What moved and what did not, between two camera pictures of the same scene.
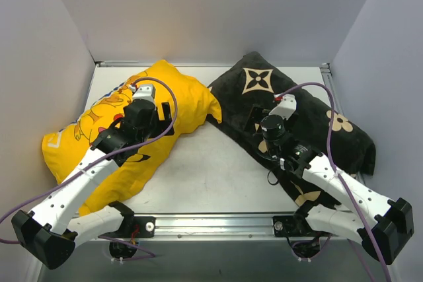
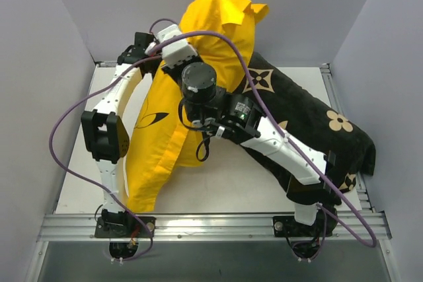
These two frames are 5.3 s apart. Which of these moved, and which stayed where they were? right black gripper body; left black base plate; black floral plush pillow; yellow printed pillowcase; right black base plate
Moved: yellow printed pillowcase; right black gripper body
Stayed: right black base plate; left black base plate; black floral plush pillow
